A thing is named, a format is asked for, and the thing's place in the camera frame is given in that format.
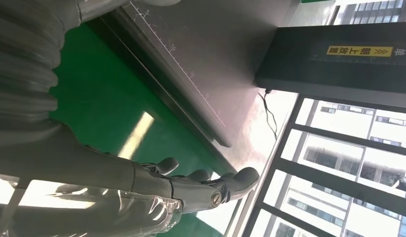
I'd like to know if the thin black scanner cable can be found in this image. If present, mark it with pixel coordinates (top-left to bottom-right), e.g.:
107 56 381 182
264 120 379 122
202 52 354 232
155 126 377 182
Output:
258 89 278 141

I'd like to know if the black scanner column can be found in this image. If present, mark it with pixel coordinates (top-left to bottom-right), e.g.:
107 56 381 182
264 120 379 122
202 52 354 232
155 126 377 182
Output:
254 21 406 115

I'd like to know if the green conveyor belt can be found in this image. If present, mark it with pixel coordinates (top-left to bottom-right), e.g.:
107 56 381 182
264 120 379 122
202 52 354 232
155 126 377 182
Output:
47 23 238 237

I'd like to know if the black scanner base plate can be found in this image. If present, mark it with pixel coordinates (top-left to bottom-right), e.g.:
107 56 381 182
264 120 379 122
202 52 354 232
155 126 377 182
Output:
86 0 290 174

